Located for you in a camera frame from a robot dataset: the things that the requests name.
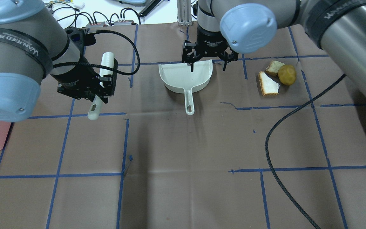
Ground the white plastic dustpan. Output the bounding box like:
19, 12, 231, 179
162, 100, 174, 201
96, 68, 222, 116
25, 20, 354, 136
158, 59, 213, 115

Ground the white hand brush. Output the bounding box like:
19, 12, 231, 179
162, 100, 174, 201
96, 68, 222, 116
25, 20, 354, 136
87, 52, 117, 120

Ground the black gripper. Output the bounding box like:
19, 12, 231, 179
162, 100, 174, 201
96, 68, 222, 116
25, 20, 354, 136
182, 27, 239, 72
51, 65, 113, 103

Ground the yellow potato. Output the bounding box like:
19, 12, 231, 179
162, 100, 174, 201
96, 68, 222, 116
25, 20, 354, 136
277, 64, 297, 86

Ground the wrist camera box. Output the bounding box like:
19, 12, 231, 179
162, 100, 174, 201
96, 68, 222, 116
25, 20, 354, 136
64, 26, 96, 46

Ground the aluminium frame post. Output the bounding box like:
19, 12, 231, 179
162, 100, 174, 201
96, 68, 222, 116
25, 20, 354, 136
177, 0, 192, 26

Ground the white bread slice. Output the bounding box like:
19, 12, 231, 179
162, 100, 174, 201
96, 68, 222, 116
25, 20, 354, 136
258, 71, 280, 96

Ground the small bread piece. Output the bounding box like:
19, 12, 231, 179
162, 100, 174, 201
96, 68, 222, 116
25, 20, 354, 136
265, 60, 285, 77

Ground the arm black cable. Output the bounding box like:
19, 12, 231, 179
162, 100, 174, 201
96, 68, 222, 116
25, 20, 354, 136
53, 29, 140, 76
265, 74, 347, 229

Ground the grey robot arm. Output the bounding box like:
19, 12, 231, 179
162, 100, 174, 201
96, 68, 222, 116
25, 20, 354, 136
181, 0, 366, 97
0, 0, 116, 123

